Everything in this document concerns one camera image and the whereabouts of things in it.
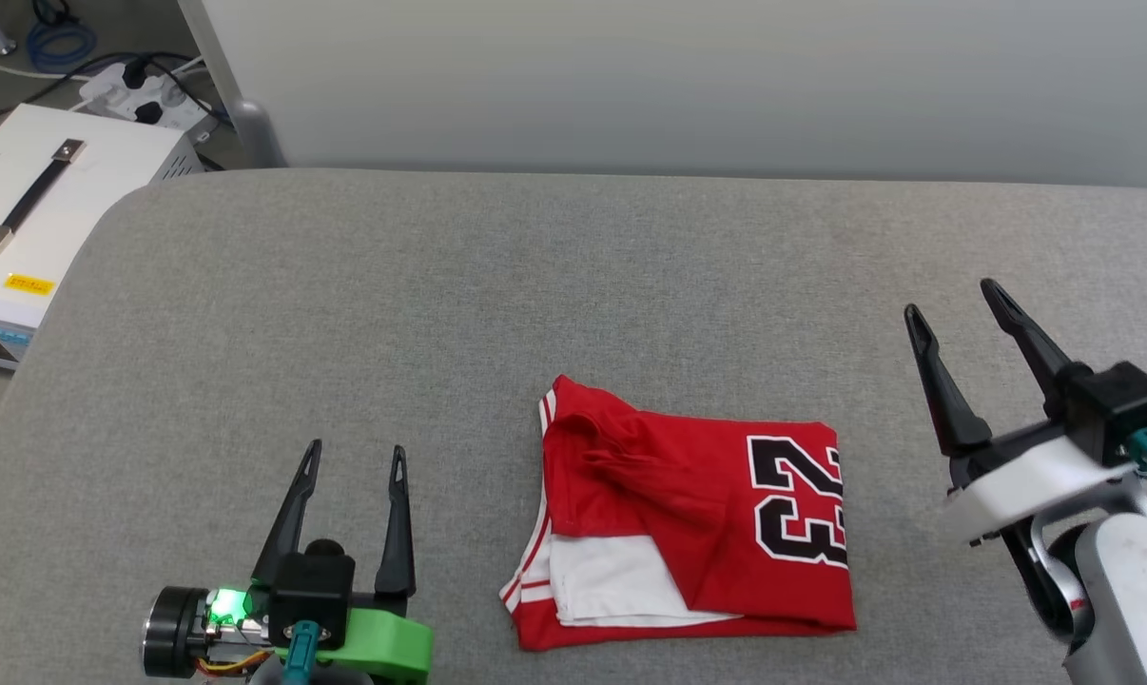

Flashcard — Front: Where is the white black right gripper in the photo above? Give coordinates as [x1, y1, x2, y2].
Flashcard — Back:
[903, 278, 1142, 550]

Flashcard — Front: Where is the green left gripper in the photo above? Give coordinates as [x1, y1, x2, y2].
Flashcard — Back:
[204, 439, 436, 685]

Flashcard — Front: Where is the red and white jersey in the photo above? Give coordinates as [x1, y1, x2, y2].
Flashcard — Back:
[498, 374, 859, 654]

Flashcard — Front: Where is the grey fabric sofa cushion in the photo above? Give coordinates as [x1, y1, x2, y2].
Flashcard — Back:
[0, 168, 1147, 685]

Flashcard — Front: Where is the white equipment box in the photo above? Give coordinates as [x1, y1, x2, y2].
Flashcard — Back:
[0, 103, 205, 372]

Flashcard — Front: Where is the white power strip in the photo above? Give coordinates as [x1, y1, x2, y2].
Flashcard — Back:
[78, 59, 221, 136]

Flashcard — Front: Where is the teal left cable plug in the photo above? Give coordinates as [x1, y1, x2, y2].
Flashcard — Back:
[282, 620, 321, 685]

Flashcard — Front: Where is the grey white frame post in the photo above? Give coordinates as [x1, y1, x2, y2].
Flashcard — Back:
[176, 0, 287, 170]

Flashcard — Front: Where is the black strap handle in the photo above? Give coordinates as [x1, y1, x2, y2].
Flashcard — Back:
[0, 139, 87, 259]

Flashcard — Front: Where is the black floor cable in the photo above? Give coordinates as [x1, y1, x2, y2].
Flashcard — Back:
[0, 51, 237, 174]

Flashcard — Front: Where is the blue coiled cable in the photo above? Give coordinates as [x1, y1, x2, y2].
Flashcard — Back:
[26, 0, 100, 74]

